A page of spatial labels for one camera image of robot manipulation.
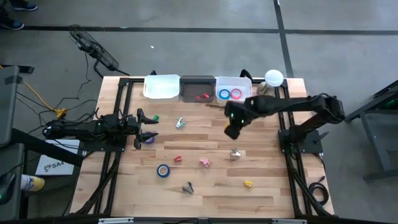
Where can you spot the grey translucent plastic bin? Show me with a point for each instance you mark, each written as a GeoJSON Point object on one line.
{"type": "Point", "coordinates": [189, 90]}

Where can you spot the black device green light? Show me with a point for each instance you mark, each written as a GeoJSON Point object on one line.
{"type": "Point", "coordinates": [6, 186]}

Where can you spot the white paper sheet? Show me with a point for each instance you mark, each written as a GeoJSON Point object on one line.
{"type": "Point", "coordinates": [56, 168]}

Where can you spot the grey case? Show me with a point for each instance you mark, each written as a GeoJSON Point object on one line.
{"type": "Point", "coordinates": [14, 155]}
{"type": "Point", "coordinates": [7, 109]}

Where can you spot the blue white clip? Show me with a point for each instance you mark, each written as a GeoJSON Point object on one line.
{"type": "Point", "coordinates": [180, 123]}

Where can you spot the red staple remover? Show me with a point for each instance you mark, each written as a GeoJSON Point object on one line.
{"type": "Point", "coordinates": [206, 96]}
{"type": "Point", "coordinates": [177, 159]}

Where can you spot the person's shoe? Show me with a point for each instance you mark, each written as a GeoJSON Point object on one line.
{"type": "Point", "coordinates": [14, 24]}
{"type": "Point", "coordinates": [25, 5]}

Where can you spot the black metal stand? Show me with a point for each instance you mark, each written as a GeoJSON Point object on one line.
{"type": "Point", "coordinates": [372, 138]}

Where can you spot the white yellow bottle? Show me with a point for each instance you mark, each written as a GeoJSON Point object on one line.
{"type": "Point", "coordinates": [34, 183]}

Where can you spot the white mushroom lamp brass stem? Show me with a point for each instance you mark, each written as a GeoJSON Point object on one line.
{"type": "Point", "coordinates": [273, 77]}

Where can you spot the purple tape roll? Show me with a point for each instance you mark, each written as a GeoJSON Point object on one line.
{"type": "Point", "coordinates": [151, 140]}

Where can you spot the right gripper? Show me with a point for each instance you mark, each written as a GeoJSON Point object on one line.
{"type": "Point", "coordinates": [237, 112]}

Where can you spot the dark blue tape roll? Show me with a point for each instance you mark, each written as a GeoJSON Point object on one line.
{"type": "Point", "coordinates": [158, 171]}

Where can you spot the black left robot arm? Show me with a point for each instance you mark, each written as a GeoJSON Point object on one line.
{"type": "Point", "coordinates": [77, 128]}

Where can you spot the white plastic bin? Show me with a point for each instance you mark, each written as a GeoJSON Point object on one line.
{"type": "Point", "coordinates": [231, 82]}
{"type": "Point", "coordinates": [161, 88]}

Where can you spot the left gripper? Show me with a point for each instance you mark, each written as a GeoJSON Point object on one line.
{"type": "Point", "coordinates": [130, 127]}

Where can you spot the black metal beam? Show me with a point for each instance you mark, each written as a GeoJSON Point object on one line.
{"type": "Point", "coordinates": [46, 146]}

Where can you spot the black aluminium table frame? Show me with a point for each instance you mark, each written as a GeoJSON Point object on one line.
{"type": "Point", "coordinates": [123, 81]}

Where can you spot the pink tape roll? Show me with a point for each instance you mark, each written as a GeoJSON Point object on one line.
{"type": "Point", "coordinates": [232, 94]}

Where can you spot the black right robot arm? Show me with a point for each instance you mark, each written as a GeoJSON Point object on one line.
{"type": "Point", "coordinates": [295, 104]}

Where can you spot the yellow staple remover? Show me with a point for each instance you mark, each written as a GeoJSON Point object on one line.
{"type": "Point", "coordinates": [248, 184]}

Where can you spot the light blue tape roll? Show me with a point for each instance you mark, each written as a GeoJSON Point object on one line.
{"type": "Point", "coordinates": [220, 94]}

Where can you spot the pink staple remover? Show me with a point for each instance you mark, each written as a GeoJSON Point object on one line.
{"type": "Point", "coordinates": [204, 162]}

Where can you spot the silver metal bracket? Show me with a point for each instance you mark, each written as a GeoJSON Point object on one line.
{"type": "Point", "coordinates": [115, 221]}
{"type": "Point", "coordinates": [289, 221]}

